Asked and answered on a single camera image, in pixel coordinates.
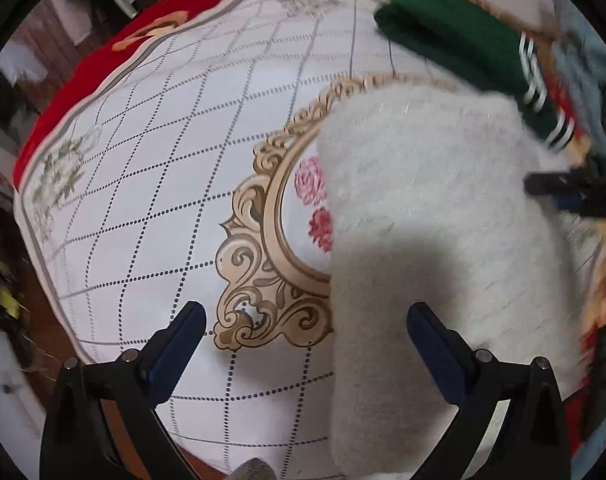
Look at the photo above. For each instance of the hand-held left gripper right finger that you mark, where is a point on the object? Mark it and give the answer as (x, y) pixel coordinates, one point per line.
(435, 355)

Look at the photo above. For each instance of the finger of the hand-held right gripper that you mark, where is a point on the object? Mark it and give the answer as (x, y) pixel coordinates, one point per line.
(573, 204)
(558, 182)

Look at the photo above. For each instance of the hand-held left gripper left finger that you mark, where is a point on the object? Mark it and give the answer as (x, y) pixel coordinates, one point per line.
(179, 345)

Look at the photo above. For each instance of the white fuzzy cardigan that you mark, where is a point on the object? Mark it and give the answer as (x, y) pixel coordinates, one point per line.
(433, 210)

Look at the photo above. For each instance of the teal duvet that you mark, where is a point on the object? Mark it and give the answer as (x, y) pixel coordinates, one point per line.
(583, 60)

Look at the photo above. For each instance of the person's grey knit top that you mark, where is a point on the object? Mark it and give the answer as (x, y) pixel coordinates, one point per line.
(253, 470)

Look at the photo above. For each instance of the green folded garment white stripes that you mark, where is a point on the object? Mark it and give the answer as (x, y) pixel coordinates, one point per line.
(453, 40)

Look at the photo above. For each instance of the white grid-pattern floral mat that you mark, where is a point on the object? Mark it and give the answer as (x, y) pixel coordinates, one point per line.
(158, 160)

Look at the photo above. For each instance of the red floral blanket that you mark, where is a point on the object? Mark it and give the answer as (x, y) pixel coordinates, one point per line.
(83, 60)

